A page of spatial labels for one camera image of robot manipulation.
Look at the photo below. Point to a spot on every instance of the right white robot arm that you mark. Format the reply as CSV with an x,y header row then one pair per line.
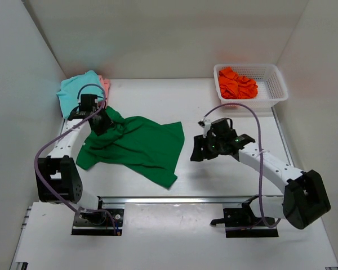
x,y
304,198

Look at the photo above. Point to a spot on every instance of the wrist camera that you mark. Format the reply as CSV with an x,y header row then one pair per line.
x,y
88,103
221,125

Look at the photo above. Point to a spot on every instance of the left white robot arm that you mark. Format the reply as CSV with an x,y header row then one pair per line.
x,y
58,180

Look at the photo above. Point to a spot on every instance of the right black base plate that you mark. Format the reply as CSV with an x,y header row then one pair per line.
x,y
240,222

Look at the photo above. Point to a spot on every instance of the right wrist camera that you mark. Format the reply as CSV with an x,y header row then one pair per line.
x,y
221,125

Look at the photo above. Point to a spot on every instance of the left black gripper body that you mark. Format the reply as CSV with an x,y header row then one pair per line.
x,y
105,123

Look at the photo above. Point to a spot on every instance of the green t shirt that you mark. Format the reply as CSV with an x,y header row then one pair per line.
x,y
146,147

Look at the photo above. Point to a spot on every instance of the aluminium rail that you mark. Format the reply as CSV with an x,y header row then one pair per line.
x,y
175,200

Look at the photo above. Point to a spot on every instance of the folded pink t shirt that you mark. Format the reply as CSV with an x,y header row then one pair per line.
x,y
105,83

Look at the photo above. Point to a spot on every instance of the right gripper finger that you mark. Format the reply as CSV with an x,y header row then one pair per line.
x,y
200,152
199,140

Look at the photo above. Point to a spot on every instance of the white plastic basket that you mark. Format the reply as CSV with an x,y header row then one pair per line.
x,y
271,88

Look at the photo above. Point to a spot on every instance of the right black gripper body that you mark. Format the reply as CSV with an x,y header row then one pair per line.
x,y
215,144

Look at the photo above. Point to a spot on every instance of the orange t shirt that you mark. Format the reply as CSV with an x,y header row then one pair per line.
x,y
233,86

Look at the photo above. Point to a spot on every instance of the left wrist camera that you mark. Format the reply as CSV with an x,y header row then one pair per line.
x,y
88,103

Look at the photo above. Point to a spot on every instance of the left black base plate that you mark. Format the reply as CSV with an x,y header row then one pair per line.
x,y
99,223

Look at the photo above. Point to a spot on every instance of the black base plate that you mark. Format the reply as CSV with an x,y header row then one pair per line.
x,y
240,222
99,223

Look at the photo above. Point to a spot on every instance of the folded cyan t shirt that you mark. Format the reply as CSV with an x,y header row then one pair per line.
x,y
69,89

